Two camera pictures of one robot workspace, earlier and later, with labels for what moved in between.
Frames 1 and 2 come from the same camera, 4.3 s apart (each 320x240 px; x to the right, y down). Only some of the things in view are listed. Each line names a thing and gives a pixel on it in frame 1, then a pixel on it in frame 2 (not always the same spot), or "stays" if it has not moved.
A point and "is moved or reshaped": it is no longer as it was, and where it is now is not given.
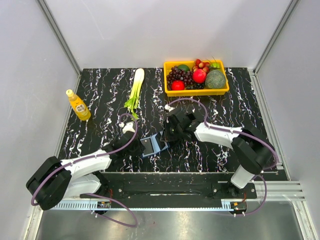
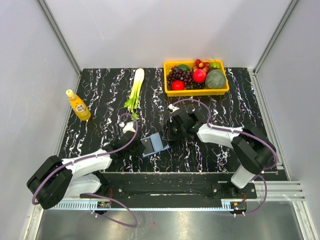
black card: (162, 140) is moved or reshaped
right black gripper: (167, 123) stays
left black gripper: (140, 148) stays
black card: (147, 145) stays
